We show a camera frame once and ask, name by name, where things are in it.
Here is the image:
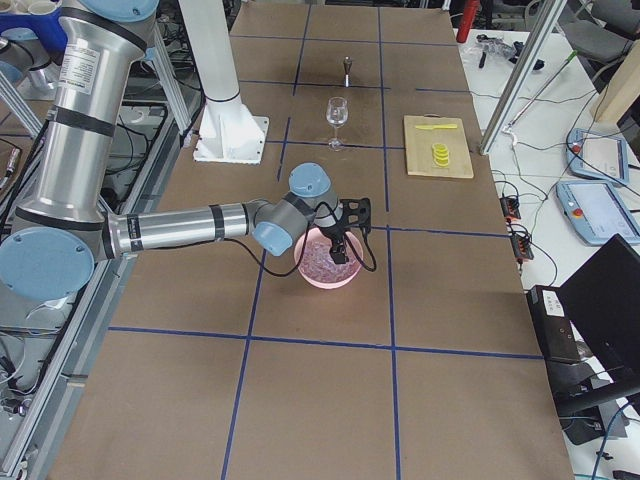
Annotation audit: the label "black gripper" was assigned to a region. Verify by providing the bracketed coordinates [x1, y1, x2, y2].
[319, 221, 349, 265]

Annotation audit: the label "steel cocktail jigger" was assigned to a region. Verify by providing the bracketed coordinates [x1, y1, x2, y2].
[343, 56, 353, 88]

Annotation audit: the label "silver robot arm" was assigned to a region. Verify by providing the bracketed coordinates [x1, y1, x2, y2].
[1, 1, 348, 302]
[1, 27, 60, 94]

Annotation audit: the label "clear ice cubes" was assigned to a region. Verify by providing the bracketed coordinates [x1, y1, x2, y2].
[299, 239, 360, 283]

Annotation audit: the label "pink ice bowl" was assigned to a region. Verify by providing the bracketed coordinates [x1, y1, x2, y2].
[293, 227, 361, 289]

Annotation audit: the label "clear wine glass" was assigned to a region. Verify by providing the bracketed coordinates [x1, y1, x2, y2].
[326, 97, 349, 151]

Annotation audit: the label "bamboo cutting board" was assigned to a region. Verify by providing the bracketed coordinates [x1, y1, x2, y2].
[403, 115, 474, 179]

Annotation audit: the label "lemon slice stack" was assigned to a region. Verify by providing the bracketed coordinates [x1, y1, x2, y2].
[432, 143, 450, 168]

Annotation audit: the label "yellow plastic knife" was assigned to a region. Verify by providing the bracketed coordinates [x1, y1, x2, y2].
[414, 123, 458, 131]

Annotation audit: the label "upper orange black connector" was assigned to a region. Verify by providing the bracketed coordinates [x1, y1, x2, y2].
[499, 196, 521, 223]

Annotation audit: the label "orange black connector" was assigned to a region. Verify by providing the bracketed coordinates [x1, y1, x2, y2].
[510, 232, 534, 263]
[499, 196, 521, 223]

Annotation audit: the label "lower orange black connector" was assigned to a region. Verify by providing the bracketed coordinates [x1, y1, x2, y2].
[510, 232, 534, 263]

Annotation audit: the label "steel rod green grabber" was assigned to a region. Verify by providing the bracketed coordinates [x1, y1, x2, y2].
[502, 50, 578, 141]

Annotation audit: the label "black box device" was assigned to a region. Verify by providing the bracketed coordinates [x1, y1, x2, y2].
[526, 285, 581, 364]

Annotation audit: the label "lower blue teach pendant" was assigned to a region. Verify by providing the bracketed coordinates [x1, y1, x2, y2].
[555, 180, 639, 246]

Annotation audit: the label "blue teach pendant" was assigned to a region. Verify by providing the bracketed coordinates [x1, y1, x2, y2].
[566, 128, 629, 185]
[555, 180, 639, 246]

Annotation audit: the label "black computer monitor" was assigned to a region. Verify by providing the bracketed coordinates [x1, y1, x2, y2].
[556, 234, 639, 416]

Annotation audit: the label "red fire extinguisher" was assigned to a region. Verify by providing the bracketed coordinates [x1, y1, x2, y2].
[456, 0, 480, 43]

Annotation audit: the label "upper blue teach pendant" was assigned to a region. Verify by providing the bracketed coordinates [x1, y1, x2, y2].
[566, 128, 629, 185]

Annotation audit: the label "wooden plank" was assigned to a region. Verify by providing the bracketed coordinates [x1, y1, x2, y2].
[592, 40, 640, 123]

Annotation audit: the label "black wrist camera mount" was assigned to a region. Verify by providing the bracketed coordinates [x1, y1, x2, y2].
[341, 197, 371, 236]

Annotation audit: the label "white camera pillar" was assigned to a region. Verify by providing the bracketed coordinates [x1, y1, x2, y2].
[179, 0, 269, 165]

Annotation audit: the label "aluminium frame post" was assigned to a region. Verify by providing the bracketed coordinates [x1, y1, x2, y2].
[479, 0, 566, 155]

